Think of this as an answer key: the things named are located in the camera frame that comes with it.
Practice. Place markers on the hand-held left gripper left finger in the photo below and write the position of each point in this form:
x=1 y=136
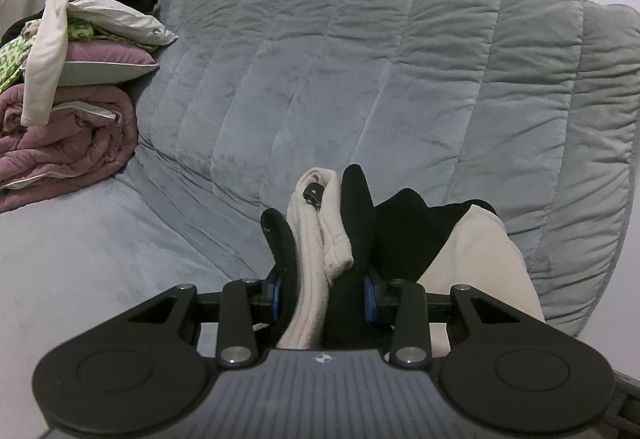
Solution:
x=274 y=296

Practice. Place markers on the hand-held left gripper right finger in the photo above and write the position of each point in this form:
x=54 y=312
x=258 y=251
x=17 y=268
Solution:
x=369 y=299

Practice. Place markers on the cream and black sweatshirt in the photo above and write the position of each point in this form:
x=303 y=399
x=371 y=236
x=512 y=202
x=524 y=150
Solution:
x=400 y=234

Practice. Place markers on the grey quilted blanket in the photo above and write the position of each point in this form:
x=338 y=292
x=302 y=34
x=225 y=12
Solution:
x=400 y=69

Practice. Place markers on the purple folded quilt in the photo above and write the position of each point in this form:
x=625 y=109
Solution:
x=75 y=144

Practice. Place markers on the purple and grey pillow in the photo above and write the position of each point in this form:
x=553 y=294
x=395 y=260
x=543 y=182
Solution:
x=100 y=56

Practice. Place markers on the silver grey pillow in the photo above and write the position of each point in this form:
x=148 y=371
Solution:
x=125 y=21

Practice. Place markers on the cream garment on pile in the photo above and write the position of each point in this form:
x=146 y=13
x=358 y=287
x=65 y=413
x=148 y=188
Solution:
x=45 y=69

